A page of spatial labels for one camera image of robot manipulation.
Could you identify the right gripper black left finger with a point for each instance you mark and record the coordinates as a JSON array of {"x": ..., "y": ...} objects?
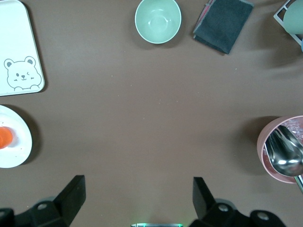
[{"x": 71, "y": 201}]

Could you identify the shiny metal scoop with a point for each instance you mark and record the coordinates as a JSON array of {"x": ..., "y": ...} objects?
[{"x": 284, "y": 156}]

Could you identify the white round plate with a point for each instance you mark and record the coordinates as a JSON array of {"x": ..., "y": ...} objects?
[{"x": 19, "y": 151}]

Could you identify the cream tray with bear print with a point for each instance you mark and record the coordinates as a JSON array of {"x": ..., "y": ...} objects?
[{"x": 16, "y": 35}]

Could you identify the pink bowl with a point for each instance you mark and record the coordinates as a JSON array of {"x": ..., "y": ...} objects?
[{"x": 262, "y": 146}]

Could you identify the pale green cup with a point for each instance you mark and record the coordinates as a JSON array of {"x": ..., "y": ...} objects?
[{"x": 294, "y": 16}]

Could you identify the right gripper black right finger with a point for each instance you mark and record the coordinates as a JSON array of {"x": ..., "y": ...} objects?
[{"x": 203, "y": 203}]

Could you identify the orange mandarin fruit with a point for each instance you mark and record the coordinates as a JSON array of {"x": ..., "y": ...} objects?
[{"x": 4, "y": 138}]

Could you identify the dark grey folded cloth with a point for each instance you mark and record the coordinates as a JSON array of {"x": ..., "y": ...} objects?
[{"x": 222, "y": 26}]

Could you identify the pale green bowl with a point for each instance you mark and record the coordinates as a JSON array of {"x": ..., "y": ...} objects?
[{"x": 157, "y": 23}]

